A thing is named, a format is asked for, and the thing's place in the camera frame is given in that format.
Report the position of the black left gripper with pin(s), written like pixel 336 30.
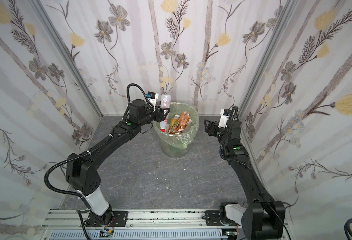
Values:
pixel 157 113

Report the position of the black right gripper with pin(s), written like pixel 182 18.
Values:
pixel 213 128

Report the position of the clear bottle red label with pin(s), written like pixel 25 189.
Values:
pixel 165 105

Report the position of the small clear bottle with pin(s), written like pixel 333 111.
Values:
pixel 189 125

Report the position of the brown label milk tea bottle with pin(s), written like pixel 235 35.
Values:
pixel 183 120

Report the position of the orange drink bottle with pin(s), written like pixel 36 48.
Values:
pixel 174 125

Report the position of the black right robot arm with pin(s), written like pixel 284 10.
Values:
pixel 263 218

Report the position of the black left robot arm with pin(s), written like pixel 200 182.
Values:
pixel 82 170

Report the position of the green lined waste bin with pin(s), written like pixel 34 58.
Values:
pixel 178 145

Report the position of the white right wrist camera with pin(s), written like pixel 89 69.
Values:
pixel 225 116

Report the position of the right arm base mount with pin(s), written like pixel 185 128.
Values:
pixel 228 214

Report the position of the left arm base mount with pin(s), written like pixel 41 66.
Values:
pixel 110 218

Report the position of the white vented cable duct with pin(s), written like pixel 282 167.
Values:
pixel 172 234

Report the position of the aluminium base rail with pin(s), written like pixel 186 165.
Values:
pixel 66 225

